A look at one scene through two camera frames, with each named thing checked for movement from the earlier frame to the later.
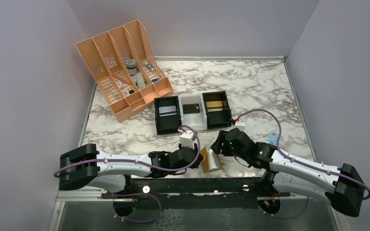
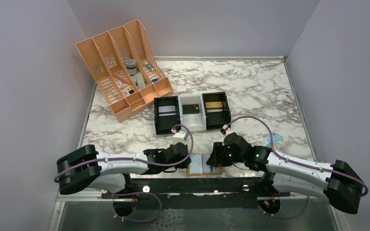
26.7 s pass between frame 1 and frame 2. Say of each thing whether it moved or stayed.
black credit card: stayed
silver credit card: stayed
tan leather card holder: moved
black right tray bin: stayed
